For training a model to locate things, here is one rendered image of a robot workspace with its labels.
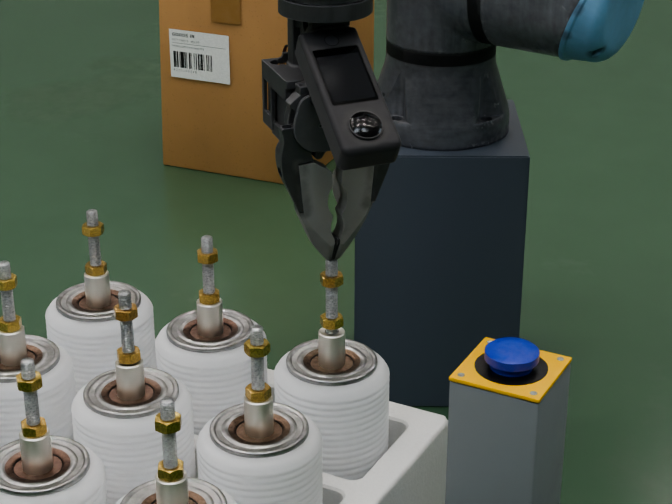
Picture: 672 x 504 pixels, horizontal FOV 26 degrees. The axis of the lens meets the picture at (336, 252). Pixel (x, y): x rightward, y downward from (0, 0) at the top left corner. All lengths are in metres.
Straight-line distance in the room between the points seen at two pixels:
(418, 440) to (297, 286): 0.69
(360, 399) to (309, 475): 0.10
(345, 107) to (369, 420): 0.28
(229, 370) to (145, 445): 0.12
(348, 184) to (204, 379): 0.22
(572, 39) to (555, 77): 1.30
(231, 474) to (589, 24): 0.57
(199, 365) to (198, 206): 0.94
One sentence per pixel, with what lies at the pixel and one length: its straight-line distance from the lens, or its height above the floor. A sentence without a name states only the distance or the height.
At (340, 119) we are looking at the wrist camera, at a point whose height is 0.49.
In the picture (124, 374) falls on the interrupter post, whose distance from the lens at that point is 1.15.
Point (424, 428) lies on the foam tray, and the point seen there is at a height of 0.18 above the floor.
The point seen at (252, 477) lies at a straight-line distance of 1.08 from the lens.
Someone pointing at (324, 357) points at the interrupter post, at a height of 0.26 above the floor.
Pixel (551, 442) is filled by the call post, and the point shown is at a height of 0.26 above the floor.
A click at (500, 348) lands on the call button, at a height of 0.33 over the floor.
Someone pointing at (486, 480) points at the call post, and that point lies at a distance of 1.09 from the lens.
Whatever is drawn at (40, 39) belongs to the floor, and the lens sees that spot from 2.98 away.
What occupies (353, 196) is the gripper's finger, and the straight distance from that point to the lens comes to 1.13.
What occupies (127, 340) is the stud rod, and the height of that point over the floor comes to 0.30.
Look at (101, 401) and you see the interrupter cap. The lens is 1.16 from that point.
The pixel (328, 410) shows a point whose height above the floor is 0.23.
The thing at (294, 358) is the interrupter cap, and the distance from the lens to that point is 1.21.
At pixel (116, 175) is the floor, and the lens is 2.27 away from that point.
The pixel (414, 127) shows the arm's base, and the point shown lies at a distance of 1.51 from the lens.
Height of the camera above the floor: 0.84
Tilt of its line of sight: 25 degrees down
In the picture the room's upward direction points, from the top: straight up
